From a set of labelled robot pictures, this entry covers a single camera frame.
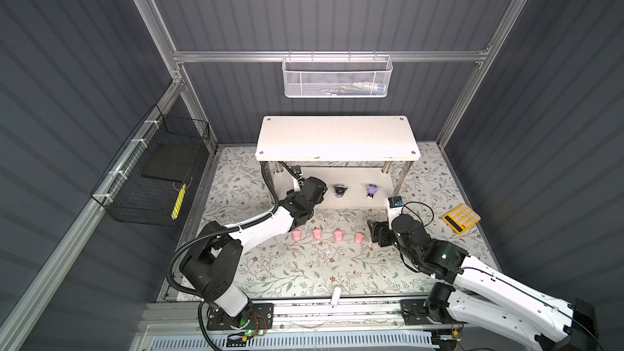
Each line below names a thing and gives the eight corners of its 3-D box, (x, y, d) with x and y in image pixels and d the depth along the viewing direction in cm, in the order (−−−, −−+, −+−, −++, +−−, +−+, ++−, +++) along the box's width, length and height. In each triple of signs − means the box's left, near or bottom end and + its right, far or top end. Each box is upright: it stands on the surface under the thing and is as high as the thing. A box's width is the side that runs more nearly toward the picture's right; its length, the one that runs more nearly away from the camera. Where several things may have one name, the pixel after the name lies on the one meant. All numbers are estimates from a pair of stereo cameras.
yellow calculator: (458, 236, 92) (460, 234, 90) (440, 218, 97) (442, 216, 95) (480, 221, 96) (482, 218, 95) (461, 204, 101) (464, 202, 99)
